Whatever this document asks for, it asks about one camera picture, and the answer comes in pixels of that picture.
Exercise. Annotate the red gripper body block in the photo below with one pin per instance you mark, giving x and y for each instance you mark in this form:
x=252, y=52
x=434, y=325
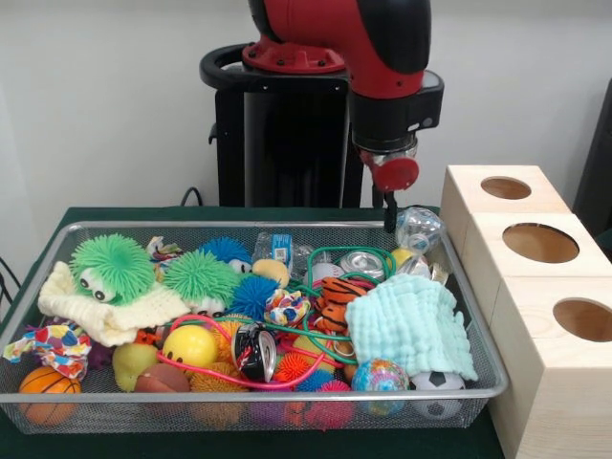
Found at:
x=397, y=174

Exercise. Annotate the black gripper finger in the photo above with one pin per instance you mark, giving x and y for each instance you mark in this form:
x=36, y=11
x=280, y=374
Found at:
x=391, y=210

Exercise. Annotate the crushed clear plastic bottle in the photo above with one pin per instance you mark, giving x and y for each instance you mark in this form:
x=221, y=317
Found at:
x=421, y=227

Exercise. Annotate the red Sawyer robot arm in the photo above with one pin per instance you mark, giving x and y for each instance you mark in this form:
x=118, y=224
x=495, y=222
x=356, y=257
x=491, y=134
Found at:
x=344, y=28

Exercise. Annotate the wooden box with three holes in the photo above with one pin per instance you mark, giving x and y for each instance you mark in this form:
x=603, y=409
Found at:
x=550, y=382

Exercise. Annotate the tiger striped plush toy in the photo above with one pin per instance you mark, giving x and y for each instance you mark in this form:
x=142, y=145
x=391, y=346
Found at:
x=334, y=292

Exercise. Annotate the light blue muslin cloth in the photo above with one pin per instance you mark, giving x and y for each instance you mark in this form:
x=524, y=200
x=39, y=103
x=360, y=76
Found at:
x=406, y=325

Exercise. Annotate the blue spiky ball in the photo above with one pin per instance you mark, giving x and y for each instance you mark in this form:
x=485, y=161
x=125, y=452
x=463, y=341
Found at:
x=253, y=299

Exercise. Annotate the globe print ball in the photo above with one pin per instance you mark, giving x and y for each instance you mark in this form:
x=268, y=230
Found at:
x=382, y=378

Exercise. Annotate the black upright panel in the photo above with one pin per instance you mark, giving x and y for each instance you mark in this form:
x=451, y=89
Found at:
x=597, y=167

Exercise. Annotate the small green spiky toy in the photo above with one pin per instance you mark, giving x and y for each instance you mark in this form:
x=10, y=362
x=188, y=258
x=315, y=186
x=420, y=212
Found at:
x=201, y=282

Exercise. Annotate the yellow smiley ball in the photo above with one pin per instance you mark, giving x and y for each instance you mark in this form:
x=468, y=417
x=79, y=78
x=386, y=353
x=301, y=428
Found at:
x=189, y=346

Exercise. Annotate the dark green tablecloth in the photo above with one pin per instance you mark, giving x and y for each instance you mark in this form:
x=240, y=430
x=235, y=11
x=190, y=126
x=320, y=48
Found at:
x=119, y=212

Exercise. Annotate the large green spiky toy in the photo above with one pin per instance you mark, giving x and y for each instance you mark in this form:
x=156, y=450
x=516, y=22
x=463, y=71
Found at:
x=110, y=263

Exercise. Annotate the cream knitted cloth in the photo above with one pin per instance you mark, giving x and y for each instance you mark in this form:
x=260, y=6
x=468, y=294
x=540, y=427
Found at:
x=124, y=320

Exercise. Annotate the colourful spotted cloth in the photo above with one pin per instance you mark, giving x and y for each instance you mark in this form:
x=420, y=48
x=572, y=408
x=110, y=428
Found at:
x=48, y=342

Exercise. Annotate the orange basketball toy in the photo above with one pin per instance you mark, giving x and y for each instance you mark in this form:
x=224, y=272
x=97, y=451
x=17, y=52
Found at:
x=48, y=382

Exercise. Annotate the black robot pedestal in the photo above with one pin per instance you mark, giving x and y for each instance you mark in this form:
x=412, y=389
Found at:
x=287, y=143

